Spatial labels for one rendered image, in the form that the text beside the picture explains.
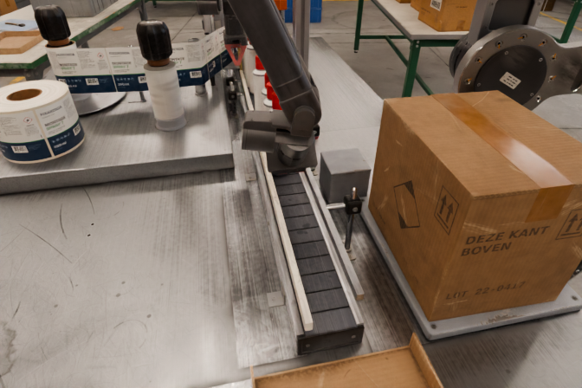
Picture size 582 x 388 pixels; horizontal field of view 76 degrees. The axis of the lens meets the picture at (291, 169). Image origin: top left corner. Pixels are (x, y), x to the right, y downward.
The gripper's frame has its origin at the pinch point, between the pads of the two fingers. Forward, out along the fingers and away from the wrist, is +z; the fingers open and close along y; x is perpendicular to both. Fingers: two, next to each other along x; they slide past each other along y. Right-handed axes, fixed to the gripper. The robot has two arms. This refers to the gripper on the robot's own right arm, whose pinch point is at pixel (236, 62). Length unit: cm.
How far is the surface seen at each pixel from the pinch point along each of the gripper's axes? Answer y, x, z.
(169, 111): 15.3, -21.0, 7.6
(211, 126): 14.5, -9.8, 13.8
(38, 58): -90, -94, 20
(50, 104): 22, -47, 0
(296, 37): 1.2, 18.8, -7.1
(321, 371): 89, 5, 19
